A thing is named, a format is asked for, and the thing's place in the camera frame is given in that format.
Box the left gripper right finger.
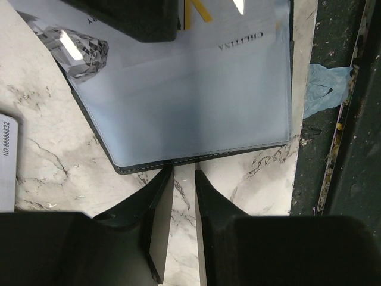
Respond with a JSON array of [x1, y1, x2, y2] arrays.
[[195, 170, 380, 285]]

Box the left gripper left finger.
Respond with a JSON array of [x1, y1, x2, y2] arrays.
[[1, 168, 174, 285]]

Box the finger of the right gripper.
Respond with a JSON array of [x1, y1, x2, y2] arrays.
[[66, 0, 179, 42]]

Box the black leather card holder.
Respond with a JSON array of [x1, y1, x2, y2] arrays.
[[68, 1, 293, 175]]

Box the silver grey credit card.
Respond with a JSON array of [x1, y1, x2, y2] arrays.
[[0, 114, 20, 213]]

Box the blue tape scrap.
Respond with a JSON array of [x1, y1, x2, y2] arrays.
[[303, 64, 352, 119]]

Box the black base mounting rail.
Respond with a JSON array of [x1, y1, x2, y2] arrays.
[[291, 1, 380, 236]]

